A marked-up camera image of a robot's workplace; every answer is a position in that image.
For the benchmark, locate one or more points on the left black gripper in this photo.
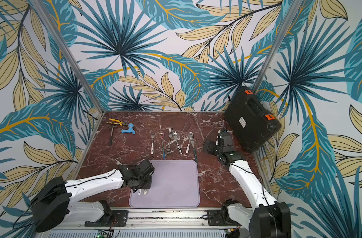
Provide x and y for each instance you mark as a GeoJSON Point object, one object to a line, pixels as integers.
{"type": "Point", "coordinates": [148, 185]}

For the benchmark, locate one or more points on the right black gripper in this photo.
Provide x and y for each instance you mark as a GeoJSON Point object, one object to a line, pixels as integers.
{"type": "Point", "coordinates": [212, 147]}

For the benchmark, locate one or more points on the iridescent spoon with blue handle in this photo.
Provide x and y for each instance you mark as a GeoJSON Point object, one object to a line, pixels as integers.
{"type": "Point", "coordinates": [162, 142]}

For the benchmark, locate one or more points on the spoon with black-white handle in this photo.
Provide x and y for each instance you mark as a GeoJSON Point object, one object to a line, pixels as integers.
{"type": "Point", "coordinates": [175, 136]}

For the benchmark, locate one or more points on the ornate all-silver fork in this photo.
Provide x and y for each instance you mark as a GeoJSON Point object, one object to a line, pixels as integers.
{"type": "Point", "coordinates": [170, 135]}

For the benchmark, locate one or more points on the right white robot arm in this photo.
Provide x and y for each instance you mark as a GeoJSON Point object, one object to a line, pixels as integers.
{"type": "Point", "coordinates": [267, 218]}

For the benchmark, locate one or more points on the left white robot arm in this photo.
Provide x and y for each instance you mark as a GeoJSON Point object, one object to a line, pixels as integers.
{"type": "Point", "coordinates": [61, 201]}

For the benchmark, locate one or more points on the black tool case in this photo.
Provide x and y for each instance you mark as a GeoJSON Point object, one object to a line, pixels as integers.
{"type": "Point", "coordinates": [252, 124]}

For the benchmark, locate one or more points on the lavender placemat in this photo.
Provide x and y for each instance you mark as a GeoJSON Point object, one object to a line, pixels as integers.
{"type": "Point", "coordinates": [174, 185]}

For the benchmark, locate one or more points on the blue plastic faucet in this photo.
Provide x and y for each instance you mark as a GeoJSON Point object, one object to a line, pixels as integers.
{"type": "Point", "coordinates": [130, 129]}

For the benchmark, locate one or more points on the yellow black pliers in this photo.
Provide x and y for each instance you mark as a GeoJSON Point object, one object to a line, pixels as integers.
{"type": "Point", "coordinates": [116, 122]}

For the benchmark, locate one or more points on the green circuit board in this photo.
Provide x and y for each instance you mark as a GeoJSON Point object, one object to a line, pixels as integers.
{"type": "Point", "coordinates": [104, 234]}

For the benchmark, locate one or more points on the fork with green handle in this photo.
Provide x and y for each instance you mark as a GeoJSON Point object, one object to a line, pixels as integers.
{"type": "Point", "coordinates": [194, 150]}

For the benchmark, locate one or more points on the aluminium front rail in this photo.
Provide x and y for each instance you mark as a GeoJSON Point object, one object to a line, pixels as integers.
{"type": "Point", "coordinates": [153, 223]}

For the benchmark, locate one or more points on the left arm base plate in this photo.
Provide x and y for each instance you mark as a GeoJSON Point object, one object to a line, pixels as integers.
{"type": "Point", "coordinates": [115, 218]}

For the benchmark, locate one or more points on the black handled hammer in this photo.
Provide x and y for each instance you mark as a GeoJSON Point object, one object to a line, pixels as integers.
{"type": "Point", "coordinates": [111, 135]}

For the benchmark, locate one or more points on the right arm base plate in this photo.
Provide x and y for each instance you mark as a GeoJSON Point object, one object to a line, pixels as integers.
{"type": "Point", "coordinates": [217, 218]}

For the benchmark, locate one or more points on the right aluminium corner post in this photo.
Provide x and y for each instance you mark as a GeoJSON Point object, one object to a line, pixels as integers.
{"type": "Point", "coordinates": [284, 27]}

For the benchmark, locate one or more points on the aluminium corner post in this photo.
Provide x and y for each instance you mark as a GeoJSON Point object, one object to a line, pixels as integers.
{"type": "Point", "coordinates": [58, 38]}
{"type": "Point", "coordinates": [284, 27]}

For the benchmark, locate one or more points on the left aluminium corner post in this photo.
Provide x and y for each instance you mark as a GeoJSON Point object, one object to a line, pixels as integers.
{"type": "Point", "coordinates": [58, 38]}

